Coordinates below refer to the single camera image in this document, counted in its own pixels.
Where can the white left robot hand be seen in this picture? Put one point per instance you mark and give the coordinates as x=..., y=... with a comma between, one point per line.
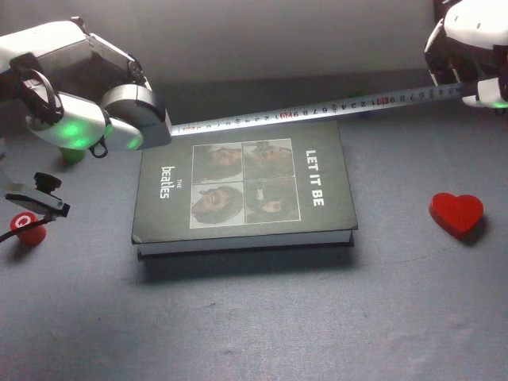
x=47, y=43

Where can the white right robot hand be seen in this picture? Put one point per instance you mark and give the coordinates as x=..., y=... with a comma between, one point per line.
x=476, y=24

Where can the silver tape measure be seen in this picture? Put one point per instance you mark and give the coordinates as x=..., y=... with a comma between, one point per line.
x=317, y=111

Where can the black Let It Be book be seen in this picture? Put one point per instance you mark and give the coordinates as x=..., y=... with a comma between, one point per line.
x=166, y=158

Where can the green cylinder block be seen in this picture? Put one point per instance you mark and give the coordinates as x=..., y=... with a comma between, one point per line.
x=72, y=155

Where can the green and blue block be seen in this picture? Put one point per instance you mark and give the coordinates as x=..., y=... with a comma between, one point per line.
x=355, y=95

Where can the red heart block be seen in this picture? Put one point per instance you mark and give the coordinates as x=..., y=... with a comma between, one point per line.
x=456, y=210

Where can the red cylinder block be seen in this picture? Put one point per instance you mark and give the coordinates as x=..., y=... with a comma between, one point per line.
x=31, y=235

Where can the grey table cloth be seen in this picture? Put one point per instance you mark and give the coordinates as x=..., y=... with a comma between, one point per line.
x=254, y=317

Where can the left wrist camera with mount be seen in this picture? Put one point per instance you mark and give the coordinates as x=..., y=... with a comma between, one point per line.
x=37, y=202

